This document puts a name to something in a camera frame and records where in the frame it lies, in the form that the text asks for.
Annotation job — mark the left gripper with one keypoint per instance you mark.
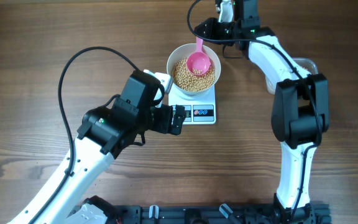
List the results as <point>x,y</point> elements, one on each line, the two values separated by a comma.
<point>165,126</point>

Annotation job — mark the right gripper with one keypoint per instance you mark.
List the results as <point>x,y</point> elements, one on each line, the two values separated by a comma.
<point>210,24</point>

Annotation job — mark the pink measuring scoop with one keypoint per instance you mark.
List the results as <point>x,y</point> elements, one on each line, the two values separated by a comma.
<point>198,59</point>

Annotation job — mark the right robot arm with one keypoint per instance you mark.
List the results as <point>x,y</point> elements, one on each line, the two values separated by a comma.
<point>300,113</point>

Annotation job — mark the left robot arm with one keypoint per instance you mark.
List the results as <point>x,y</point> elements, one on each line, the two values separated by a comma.
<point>103,134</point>

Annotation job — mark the white digital kitchen scale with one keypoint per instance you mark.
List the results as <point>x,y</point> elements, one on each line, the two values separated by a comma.
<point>200,109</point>

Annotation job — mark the soybeans in bowl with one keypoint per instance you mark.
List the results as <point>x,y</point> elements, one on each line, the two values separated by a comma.
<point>186,80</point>

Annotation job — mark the white bowl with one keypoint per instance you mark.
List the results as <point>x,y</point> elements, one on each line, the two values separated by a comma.
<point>185,51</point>

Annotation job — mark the soybeans in scoop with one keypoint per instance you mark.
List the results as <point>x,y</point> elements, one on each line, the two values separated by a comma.
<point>197,72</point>

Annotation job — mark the clear plastic container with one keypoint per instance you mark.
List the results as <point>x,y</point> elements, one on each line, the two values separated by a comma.
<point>306,63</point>

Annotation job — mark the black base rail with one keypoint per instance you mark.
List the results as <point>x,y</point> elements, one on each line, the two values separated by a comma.
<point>88,213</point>

